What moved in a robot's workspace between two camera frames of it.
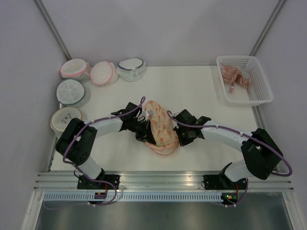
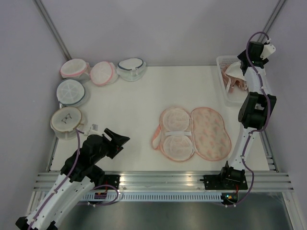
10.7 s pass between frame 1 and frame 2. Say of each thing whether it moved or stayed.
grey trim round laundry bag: stayed
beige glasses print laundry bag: stayed
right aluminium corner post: stayed
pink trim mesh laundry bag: stayed
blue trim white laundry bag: stayed
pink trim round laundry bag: stayed
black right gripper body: moved
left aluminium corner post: stayed
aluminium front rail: stayed
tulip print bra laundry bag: moved
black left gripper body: moved
